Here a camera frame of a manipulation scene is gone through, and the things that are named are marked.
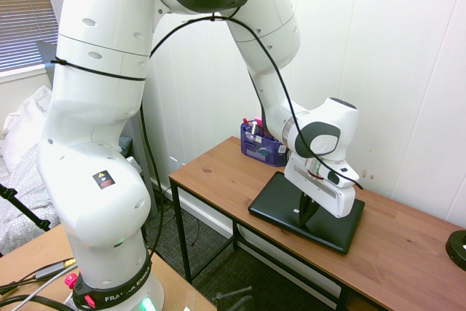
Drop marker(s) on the black tray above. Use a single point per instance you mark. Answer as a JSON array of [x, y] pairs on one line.
[[276, 198]]

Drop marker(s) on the black tripod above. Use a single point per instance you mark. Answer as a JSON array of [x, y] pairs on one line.
[[22, 207]]

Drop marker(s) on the wooden desk with black frame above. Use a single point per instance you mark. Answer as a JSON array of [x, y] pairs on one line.
[[225, 176]]

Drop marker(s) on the grey patterned bed blanket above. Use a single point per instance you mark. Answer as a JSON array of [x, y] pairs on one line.
[[18, 201]]

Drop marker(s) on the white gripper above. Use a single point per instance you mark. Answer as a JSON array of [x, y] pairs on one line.
[[327, 194]]

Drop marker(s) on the pink sticky notes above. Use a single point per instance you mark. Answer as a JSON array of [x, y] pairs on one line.
[[258, 121]]

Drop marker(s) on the green pad in organizer drawer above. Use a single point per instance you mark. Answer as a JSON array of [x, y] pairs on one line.
[[265, 153]]

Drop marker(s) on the black clamp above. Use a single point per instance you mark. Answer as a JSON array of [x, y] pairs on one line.
[[233, 300]]

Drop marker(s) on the silver marker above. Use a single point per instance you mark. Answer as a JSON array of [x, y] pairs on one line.
[[252, 132]]

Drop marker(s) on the white and grey wrist camera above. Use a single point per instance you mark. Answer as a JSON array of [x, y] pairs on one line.
[[344, 174]]

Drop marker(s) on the red knob on robot base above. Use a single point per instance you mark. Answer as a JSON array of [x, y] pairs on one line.
[[71, 280]]

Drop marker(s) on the blue mesh desk organizer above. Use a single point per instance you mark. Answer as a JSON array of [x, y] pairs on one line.
[[251, 150]]

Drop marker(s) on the red pen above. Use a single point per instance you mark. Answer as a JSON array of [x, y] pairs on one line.
[[246, 121]]

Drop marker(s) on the window blinds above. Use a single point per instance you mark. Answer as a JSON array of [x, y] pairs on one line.
[[22, 16]]

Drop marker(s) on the black round lamp base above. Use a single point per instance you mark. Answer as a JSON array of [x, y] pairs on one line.
[[457, 249]]

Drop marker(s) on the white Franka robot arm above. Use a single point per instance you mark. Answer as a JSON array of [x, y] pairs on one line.
[[94, 107]]

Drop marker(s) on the white pillow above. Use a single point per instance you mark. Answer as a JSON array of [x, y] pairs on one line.
[[25, 125]]

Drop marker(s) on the light wooden mounting table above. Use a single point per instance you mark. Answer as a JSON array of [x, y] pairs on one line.
[[32, 252]]

